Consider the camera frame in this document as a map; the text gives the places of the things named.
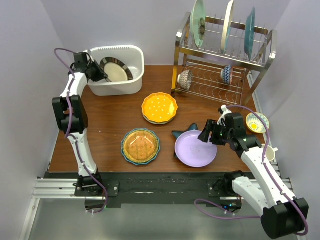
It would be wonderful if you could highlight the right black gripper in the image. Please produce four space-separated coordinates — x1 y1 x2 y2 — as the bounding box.
197 119 233 146

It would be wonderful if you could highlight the black rimmed checkered plate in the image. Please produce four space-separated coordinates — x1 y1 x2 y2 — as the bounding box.
99 57 134 83

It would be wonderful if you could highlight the yellow dotted scalloped plate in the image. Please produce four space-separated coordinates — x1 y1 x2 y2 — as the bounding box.
141 92 179 123

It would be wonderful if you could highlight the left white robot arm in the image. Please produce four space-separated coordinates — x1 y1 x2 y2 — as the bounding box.
52 48 108 196

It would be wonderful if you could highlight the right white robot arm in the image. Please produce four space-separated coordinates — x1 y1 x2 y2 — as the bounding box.
198 110 309 240

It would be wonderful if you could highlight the white plastic bin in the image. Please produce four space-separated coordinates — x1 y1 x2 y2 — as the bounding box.
88 45 145 96

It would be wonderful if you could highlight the teal star-shaped plate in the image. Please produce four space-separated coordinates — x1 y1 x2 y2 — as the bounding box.
171 122 200 159

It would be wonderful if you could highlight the lilac plastic plate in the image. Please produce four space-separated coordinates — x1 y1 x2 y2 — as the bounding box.
174 130 218 168

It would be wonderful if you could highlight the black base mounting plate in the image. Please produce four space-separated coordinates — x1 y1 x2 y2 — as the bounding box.
44 172 241 212

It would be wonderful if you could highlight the blue yellow patterned bowl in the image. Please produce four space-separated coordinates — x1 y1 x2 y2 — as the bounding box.
245 112 270 134

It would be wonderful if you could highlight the mint floral plate on table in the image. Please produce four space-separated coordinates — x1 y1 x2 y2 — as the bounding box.
142 115 175 125

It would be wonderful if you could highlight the brown patterned bowl in rack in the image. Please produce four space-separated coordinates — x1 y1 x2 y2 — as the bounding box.
177 70 193 91

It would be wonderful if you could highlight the amber glass plate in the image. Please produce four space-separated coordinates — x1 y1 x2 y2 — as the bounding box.
124 129 159 162

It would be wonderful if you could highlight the steel two-tier dish rack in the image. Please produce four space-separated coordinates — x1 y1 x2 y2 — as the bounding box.
171 12 278 106

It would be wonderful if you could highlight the blue zigzag bowl in rack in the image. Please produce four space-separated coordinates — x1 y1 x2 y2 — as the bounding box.
220 65 233 85

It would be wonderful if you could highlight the white ceramic mug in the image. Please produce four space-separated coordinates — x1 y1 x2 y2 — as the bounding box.
265 145 279 162

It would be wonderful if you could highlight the mint floral plate in rack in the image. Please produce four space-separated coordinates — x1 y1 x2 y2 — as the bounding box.
189 0 206 48

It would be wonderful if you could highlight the cream plate in rack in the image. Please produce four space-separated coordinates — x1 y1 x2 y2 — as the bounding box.
220 0 234 55

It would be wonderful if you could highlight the teal plate in rack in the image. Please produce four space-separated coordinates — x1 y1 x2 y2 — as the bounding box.
244 7 256 60

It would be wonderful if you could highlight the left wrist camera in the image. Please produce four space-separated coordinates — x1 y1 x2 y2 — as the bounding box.
83 50 95 62

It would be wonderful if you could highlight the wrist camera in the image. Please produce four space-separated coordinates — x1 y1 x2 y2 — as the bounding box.
83 50 95 62
217 105 232 127

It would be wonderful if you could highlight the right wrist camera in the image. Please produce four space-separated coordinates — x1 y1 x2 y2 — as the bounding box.
217 105 232 127

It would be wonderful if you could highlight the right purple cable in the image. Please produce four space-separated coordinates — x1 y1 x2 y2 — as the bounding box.
194 104 310 236

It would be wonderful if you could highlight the purple cable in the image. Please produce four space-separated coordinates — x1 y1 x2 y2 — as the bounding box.
194 104 310 236
54 47 109 214

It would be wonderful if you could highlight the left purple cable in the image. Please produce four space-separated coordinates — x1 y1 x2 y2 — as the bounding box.
54 47 109 214

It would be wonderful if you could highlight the aluminium rail frame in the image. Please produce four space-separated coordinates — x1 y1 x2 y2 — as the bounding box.
19 178 104 240

